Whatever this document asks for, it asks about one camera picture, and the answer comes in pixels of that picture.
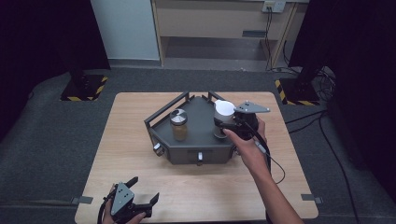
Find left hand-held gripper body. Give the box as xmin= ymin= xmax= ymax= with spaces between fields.
xmin=110 ymin=182 xmax=153 ymax=223

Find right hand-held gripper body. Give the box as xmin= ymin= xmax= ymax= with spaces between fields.
xmin=222 ymin=100 xmax=271 ymax=141

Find white jar with white lid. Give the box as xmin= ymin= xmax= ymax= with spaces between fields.
xmin=213 ymin=99 xmax=236 ymax=139

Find dark grey corner shelf rack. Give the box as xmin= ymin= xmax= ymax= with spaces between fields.
xmin=143 ymin=91 xmax=250 ymax=166

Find glass jar with silver lid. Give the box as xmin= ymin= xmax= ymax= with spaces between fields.
xmin=169 ymin=108 xmax=190 ymax=143

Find person's left hand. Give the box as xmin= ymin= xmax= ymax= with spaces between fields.
xmin=102 ymin=200 xmax=148 ymax=224

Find person's right hand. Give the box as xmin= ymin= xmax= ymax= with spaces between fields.
xmin=222 ymin=118 xmax=271 ymax=176

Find grey tape strip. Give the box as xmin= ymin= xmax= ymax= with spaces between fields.
xmin=70 ymin=195 xmax=94 ymax=205
xmin=300 ymin=193 xmax=324 ymax=205

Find black stand with striped base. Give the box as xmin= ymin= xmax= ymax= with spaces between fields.
xmin=274 ymin=63 xmax=322 ymax=106
xmin=60 ymin=66 xmax=109 ymax=103

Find black curtain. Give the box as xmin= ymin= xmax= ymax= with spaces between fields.
xmin=289 ymin=0 xmax=396 ymax=195
xmin=0 ymin=0 xmax=110 ymax=143

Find white cabinet panel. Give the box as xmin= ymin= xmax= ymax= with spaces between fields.
xmin=90 ymin=0 xmax=162 ymax=62

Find left hand-held gripper cable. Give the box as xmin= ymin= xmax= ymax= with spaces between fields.
xmin=97 ymin=191 xmax=114 ymax=224

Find hand-held gripper cable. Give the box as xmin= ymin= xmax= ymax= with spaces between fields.
xmin=97 ymin=191 xmax=114 ymax=224
xmin=244 ymin=121 xmax=287 ymax=224

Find right hand-held gripper cable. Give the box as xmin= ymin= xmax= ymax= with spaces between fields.
xmin=244 ymin=121 xmax=287 ymax=224

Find tangled black cable bundle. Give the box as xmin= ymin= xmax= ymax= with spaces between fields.
xmin=312 ymin=65 xmax=338 ymax=105

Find black cables from outlet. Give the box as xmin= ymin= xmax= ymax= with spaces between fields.
xmin=263 ymin=7 xmax=276 ymax=72

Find black floor cables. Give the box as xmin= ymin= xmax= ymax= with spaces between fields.
xmin=284 ymin=108 xmax=362 ymax=224

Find white wall power outlet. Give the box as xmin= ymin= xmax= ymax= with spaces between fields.
xmin=262 ymin=0 xmax=287 ymax=14

